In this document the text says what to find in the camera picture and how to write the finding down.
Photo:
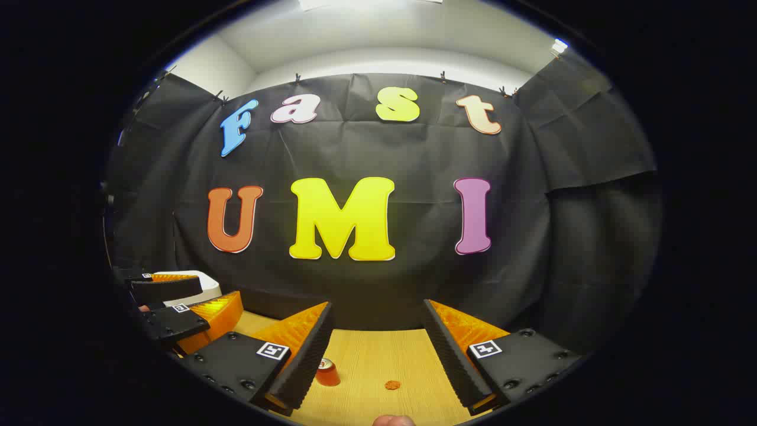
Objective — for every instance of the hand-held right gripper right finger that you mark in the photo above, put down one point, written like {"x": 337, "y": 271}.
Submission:
{"x": 449, "y": 361}

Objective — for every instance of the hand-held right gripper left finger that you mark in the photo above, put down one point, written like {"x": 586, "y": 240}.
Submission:
{"x": 310, "y": 361}

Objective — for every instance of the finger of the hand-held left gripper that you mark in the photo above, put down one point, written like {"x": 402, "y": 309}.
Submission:
{"x": 174, "y": 324}
{"x": 168, "y": 290}

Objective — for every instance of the red pop can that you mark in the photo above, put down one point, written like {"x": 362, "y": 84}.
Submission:
{"x": 327, "y": 374}

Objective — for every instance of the white desktop garbage bin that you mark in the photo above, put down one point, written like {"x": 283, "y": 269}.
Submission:
{"x": 207, "y": 288}

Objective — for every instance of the orange paper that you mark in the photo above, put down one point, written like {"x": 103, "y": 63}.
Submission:
{"x": 392, "y": 385}

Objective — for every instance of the wooden desktop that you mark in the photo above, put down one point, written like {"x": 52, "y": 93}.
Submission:
{"x": 378, "y": 355}

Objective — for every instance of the black backdrop cloth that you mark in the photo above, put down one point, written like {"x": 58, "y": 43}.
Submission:
{"x": 414, "y": 284}

